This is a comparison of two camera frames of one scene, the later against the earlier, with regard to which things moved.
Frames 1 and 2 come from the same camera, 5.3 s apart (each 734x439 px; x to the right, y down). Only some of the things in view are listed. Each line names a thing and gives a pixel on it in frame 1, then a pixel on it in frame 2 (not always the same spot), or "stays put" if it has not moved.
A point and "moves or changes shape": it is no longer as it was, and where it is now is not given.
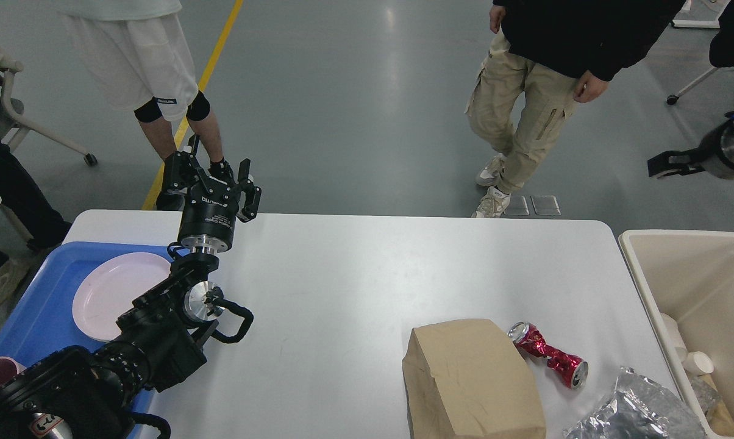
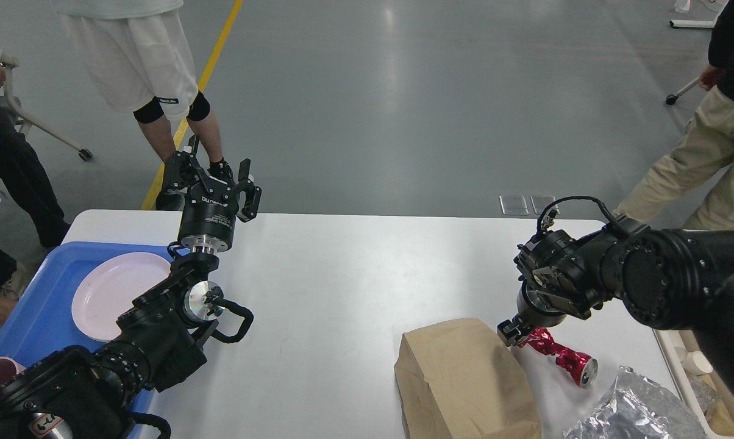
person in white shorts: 137,57 stays put
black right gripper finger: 682,161 → 510,332
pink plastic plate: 108,288 stays put
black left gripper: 208,224 stays put
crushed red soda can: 573,369 moves or changes shape
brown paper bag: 464,379 stays put
